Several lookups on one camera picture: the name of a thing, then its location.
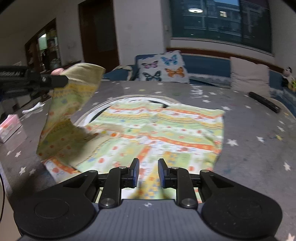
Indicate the brown wooden door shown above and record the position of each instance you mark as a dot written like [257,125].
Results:
[99,34]

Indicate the panda plush toy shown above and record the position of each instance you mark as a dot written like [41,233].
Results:
[287,73]

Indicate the round built-in induction hob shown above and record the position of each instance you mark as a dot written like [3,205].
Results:
[94,112]

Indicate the butterfly print pillow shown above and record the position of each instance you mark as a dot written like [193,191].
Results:
[161,67]

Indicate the beige cloth on sofa arm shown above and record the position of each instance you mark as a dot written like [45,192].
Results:
[121,71]

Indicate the pink tissue box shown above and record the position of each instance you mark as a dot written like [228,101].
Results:
[10,127]

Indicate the beige pillow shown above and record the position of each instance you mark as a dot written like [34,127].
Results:
[249,76]

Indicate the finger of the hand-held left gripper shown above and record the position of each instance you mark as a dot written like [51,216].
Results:
[57,81]

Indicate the blue sofa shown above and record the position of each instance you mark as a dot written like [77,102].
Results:
[208,64]

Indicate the wooden display cabinet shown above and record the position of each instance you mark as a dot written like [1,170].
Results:
[52,46]

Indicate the large window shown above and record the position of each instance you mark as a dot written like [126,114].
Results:
[219,20]

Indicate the black remote control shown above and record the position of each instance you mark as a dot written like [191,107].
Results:
[264,102]

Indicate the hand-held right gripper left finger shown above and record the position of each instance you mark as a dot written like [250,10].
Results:
[137,172]

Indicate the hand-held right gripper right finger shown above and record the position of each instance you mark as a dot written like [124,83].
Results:
[160,173]

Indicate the white crumpled tissue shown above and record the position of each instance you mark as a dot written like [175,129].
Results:
[33,108]

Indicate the colourful patterned child's garment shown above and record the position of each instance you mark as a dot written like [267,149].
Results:
[161,129]

